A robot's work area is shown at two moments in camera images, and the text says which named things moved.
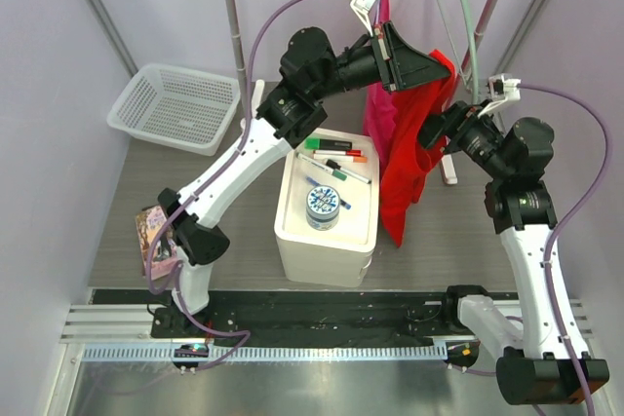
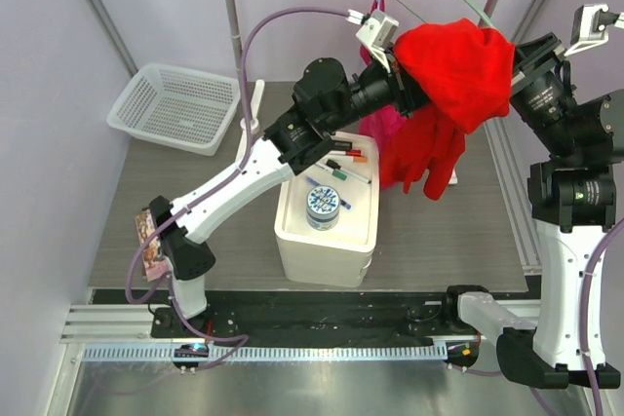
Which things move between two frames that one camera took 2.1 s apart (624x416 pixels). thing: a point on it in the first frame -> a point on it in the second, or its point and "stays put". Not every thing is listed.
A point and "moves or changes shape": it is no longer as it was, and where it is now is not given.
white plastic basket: [183, 110] stays put
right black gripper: [456, 123] -> [534, 59]
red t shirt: [405, 162] moves or changes shape
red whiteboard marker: [351, 153] stays put
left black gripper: [408, 66] -> [403, 93]
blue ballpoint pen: [317, 183] stays put
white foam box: [328, 219] stays put
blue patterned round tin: [323, 208] stays put
